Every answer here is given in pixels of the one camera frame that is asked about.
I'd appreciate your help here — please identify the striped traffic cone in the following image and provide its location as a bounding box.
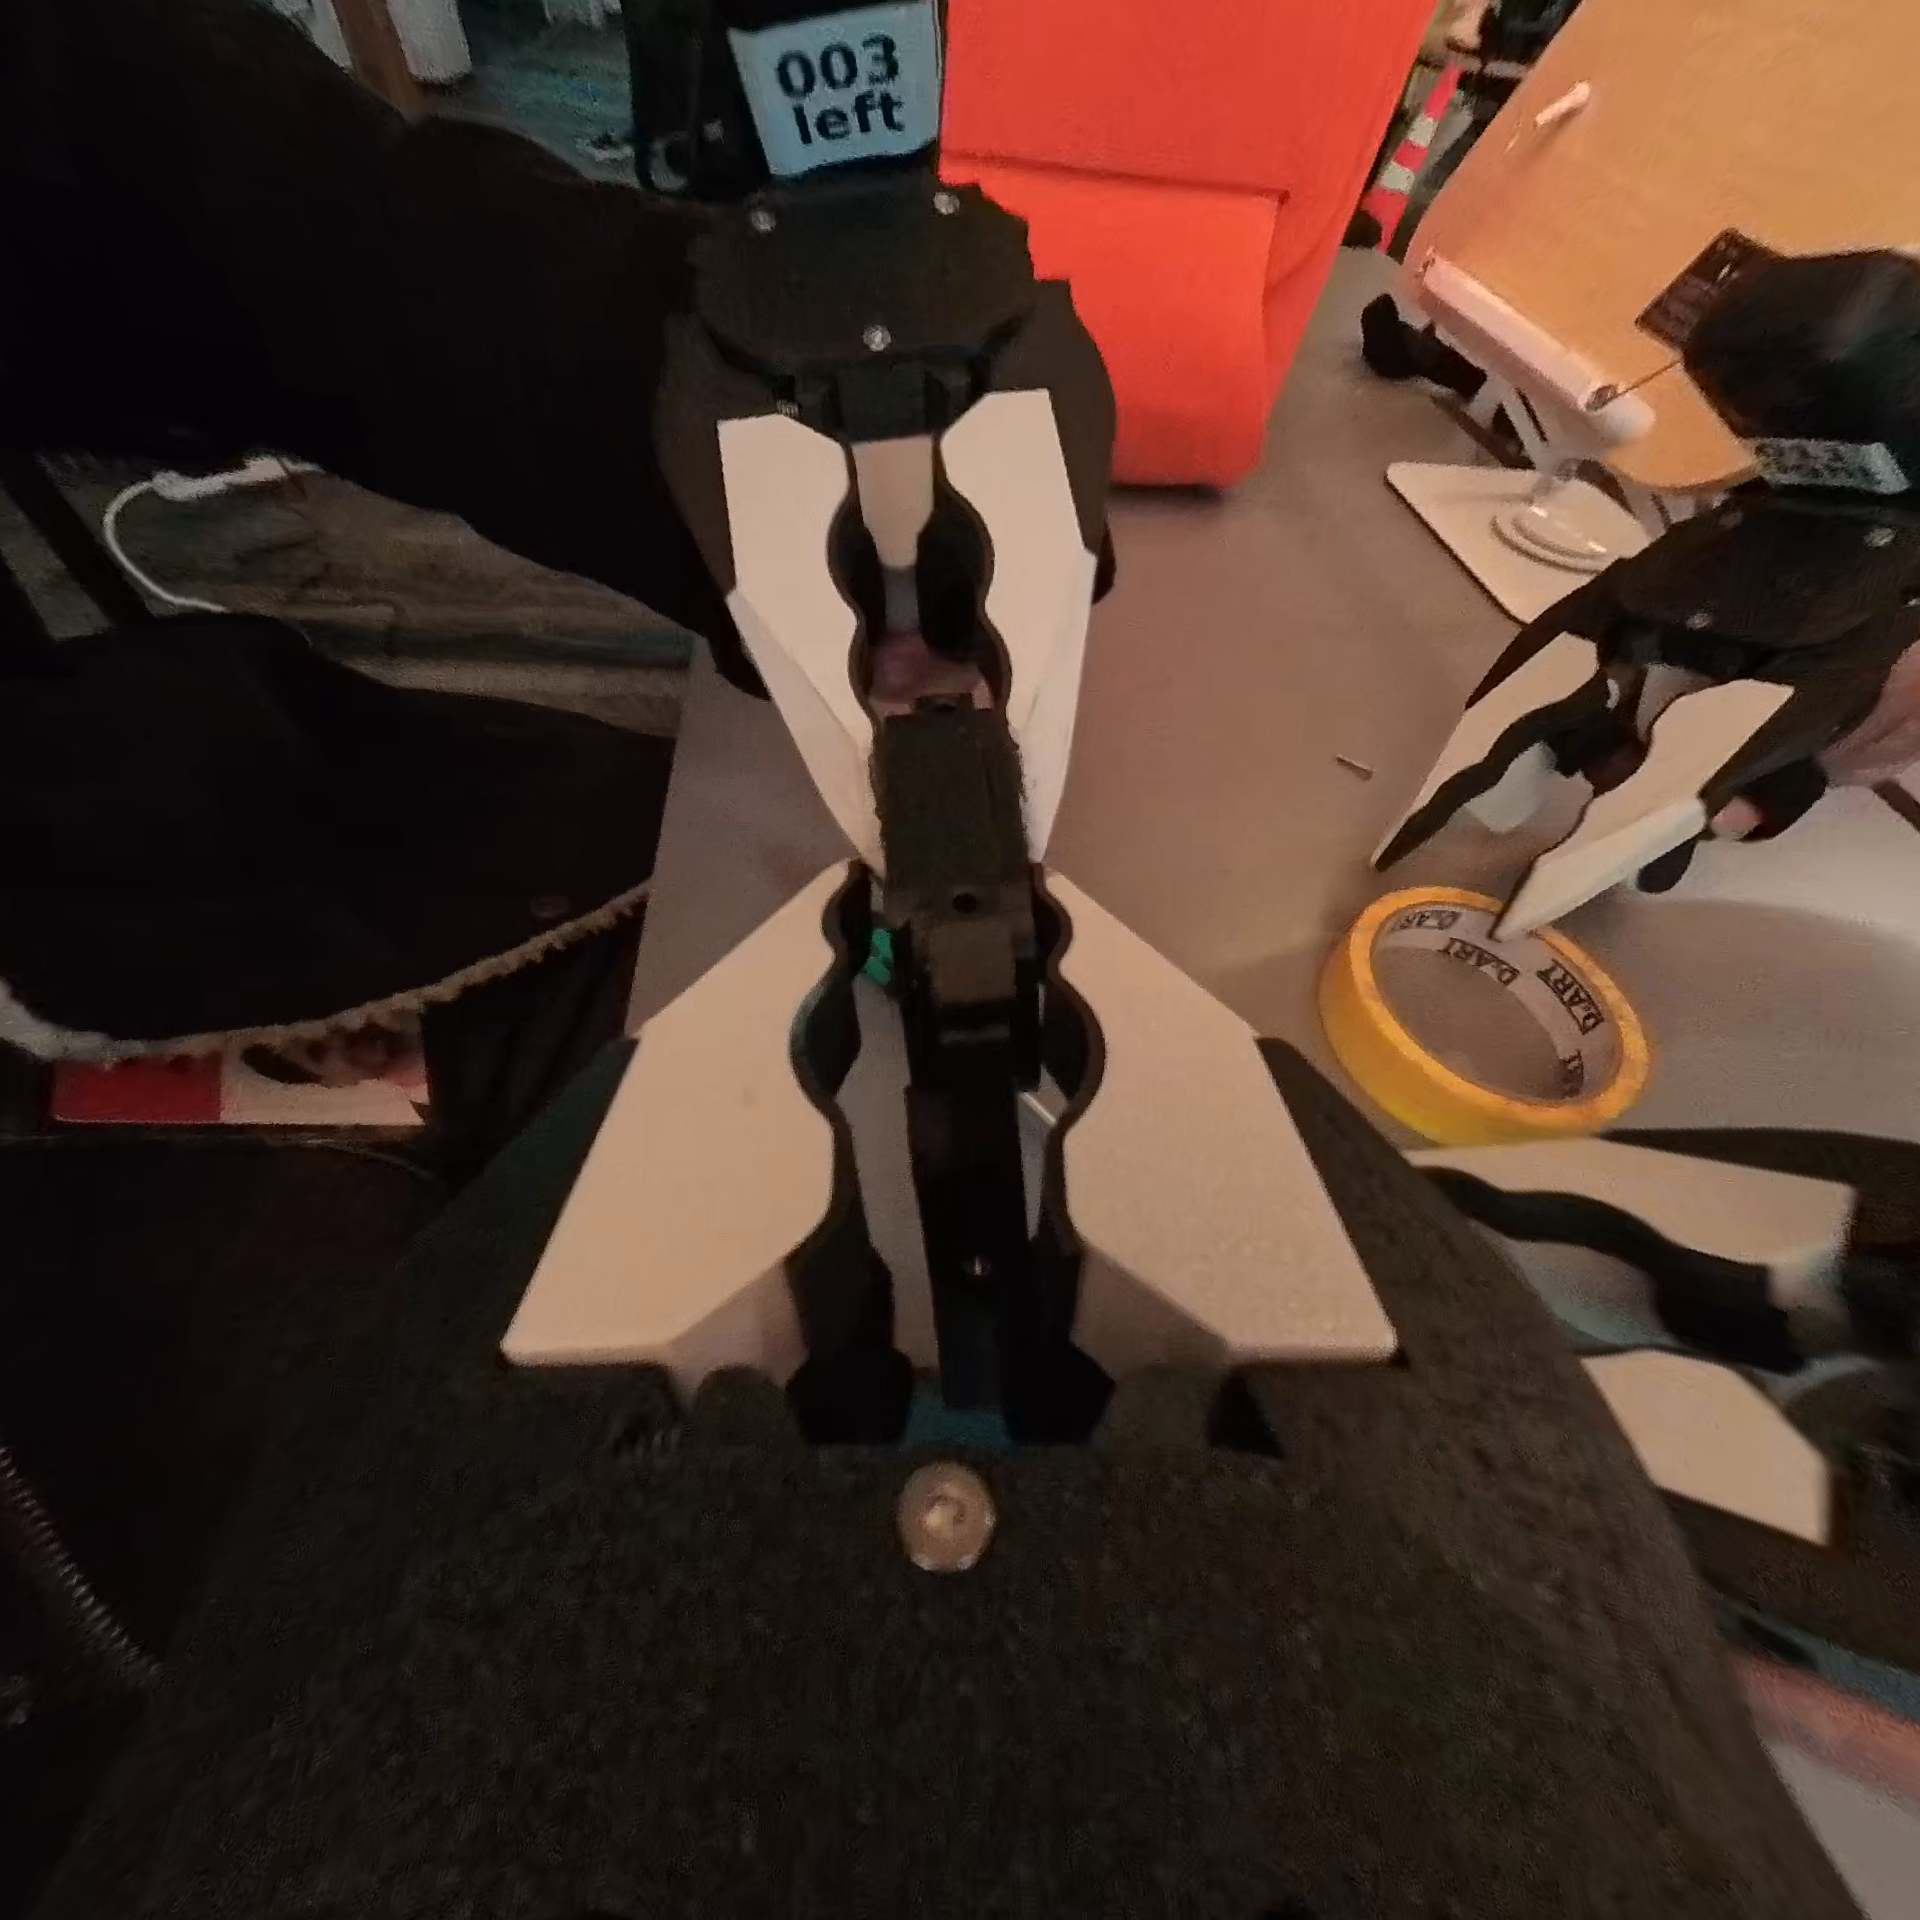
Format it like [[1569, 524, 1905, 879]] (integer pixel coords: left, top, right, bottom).
[[1366, 46, 1479, 248]]

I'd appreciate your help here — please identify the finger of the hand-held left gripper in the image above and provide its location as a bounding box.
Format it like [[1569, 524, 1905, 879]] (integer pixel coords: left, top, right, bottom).
[[919, 384, 1095, 868], [717, 411, 903, 868]]

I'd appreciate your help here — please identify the person's left hand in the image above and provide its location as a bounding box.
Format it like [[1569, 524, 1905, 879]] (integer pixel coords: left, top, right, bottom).
[[872, 624, 965, 707]]

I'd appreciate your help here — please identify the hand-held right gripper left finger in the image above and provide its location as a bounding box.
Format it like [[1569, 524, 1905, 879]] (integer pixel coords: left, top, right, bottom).
[[498, 861, 917, 1445]]

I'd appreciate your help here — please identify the white stand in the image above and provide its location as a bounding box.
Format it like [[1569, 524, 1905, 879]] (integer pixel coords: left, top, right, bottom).
[[1383, 247, 1673, 619]]

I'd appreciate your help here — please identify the tilted wooden board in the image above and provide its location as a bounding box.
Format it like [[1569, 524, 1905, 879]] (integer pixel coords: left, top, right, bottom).
[[1408, 0, 1920, 496]]

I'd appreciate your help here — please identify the black curved plastic part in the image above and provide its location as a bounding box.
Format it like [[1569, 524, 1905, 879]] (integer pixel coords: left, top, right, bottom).
[[895, 901, 1039, 1415]]

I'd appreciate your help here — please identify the yellow masking tape roll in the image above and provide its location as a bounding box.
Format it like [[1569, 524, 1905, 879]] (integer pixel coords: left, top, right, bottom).
[[1316, 885, 1653, 1153]]

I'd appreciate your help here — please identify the orange fabric bag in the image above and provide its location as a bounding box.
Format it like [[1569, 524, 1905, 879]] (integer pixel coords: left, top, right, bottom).
[[937, 0, 1439, 493]]

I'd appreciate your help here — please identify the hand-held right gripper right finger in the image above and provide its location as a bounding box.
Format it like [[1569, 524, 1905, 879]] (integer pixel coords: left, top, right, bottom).
[[1017, 865, 1401, 1445]]

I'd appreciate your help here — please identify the grey desk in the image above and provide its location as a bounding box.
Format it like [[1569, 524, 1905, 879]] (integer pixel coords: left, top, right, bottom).
[[622, 644, 1920, 1920]]

